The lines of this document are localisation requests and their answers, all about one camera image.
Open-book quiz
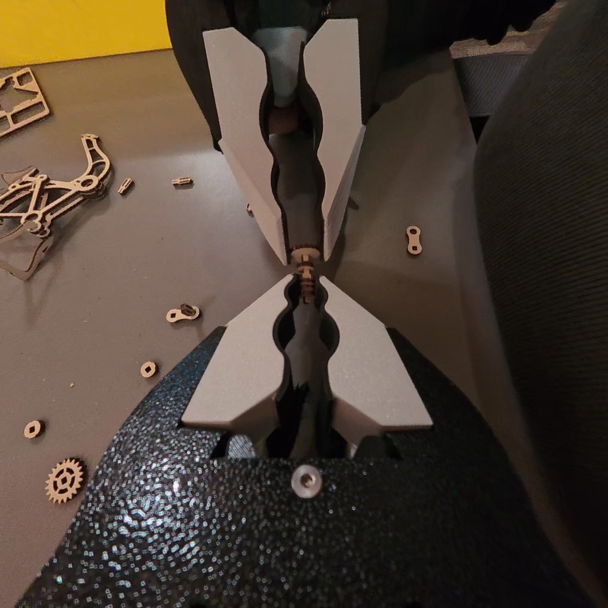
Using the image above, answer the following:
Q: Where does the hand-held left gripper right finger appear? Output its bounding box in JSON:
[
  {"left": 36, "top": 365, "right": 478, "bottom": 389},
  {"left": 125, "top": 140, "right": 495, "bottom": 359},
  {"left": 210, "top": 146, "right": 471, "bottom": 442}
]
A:
[{"left": 318, "top": 275, "right": 434, "bottom": 458}]

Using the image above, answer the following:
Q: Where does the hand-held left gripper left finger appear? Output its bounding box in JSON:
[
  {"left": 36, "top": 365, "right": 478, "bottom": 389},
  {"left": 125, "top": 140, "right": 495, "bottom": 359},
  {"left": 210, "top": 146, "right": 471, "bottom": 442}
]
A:
[{"left": 182, "top": 275, "right": 291, "bottom": 456}]

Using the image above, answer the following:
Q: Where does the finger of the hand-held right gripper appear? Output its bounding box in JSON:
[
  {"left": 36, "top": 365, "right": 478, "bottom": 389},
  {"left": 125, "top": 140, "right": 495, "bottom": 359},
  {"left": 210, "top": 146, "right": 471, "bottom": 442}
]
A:
[
  {"left": 203, "top": 27, "right": 292, "bottom": 266},
  {"left": 301, "top": 19, "right": 367, "bottom": 261}
]

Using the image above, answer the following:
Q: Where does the wooden axle with discs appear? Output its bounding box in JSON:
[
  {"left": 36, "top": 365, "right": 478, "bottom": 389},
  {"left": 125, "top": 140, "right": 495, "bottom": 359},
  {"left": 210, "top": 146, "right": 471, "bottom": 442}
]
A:
[{"left": 297, "top": 254, "right": 315, "bottom": 305}]

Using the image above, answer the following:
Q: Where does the wooden model frame assembly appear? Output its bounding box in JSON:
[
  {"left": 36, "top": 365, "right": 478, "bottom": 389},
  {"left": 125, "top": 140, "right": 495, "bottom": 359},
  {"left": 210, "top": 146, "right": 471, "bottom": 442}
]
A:
[{"left": 0, "top": 134, "right": 114, "bottom": 282}]

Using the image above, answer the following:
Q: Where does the wooden parts sheet mostly empty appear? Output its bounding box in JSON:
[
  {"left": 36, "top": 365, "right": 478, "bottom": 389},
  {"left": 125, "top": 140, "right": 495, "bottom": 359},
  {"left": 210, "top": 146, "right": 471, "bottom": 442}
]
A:
[{"left": 0, "top": 66, "right": 54, "bottom": 139}]

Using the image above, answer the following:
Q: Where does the yellow board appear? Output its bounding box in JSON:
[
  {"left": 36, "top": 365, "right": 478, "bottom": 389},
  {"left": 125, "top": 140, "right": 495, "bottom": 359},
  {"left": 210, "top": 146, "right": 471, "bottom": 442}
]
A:
[{"left": 0, "top": 0, "right": 173, "bottom": 68}]

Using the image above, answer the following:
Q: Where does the grey fabric chair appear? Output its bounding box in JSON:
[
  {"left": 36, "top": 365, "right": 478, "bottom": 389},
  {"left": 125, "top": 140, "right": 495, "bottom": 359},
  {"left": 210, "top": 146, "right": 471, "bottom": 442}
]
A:
[{"left": 450, "top": 40, "right": 529, "bottom": 143}]

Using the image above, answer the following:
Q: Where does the small wooden gear wheel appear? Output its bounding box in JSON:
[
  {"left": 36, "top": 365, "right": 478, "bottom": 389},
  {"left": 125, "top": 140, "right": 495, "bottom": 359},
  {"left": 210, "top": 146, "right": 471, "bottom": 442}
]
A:
[{"left": 45, "top": 457, "right": 87, "bottom": 504}]

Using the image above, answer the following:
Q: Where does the person's dark green clothing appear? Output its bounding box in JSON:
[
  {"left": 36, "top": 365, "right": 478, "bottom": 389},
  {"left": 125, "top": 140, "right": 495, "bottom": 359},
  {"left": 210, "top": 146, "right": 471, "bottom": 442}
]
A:
[{"left": 475, "top": 0, "right": 608, "bottom": 608}]

